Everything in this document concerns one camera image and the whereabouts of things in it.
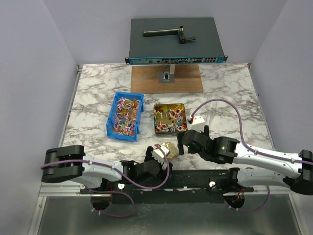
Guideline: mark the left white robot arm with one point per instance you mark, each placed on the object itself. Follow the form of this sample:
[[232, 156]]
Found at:
[[71, 163]]

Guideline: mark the square tin of lollipops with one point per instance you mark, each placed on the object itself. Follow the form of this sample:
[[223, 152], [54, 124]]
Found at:
[[169, 119]]

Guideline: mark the grey metal stand base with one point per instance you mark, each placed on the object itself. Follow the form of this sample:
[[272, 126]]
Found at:
[[166, 76]]

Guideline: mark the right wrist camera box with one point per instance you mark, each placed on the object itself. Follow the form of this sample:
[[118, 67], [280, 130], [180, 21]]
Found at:
[[196, 123]]

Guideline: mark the clear plastic scoop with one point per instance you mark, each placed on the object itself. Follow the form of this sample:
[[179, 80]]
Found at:
[[210, 109]]

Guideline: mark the wooden board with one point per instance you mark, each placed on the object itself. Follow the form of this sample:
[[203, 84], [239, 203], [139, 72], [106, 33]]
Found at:
[[150, 80]]

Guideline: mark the gold jar lid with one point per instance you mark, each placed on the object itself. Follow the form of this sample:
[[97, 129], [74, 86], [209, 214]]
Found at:
[[173, 150]]

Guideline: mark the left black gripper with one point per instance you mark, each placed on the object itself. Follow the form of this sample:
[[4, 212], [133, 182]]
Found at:
[[162, 174]]

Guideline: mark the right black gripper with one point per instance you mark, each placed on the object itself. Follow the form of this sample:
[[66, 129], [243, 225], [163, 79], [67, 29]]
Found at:
[[181, 141]]

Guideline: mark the blue plastic candy bin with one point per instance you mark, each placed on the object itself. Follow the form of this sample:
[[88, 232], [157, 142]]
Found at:
[[125, 115]]

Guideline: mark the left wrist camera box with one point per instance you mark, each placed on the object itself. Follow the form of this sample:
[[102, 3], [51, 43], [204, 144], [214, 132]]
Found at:
[[159, 154]]

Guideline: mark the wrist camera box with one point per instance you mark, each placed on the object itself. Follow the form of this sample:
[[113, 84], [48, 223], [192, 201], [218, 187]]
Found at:
[[159, 154], [196, 123]]

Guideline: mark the black front mounting rail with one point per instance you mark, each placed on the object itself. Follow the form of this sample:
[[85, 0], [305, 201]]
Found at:
[[183, 186]]

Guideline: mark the grey network switch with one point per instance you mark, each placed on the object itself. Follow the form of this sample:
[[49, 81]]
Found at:
[[207, 47]]

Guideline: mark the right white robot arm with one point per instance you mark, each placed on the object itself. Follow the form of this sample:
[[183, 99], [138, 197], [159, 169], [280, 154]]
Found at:
[[272, 168]]

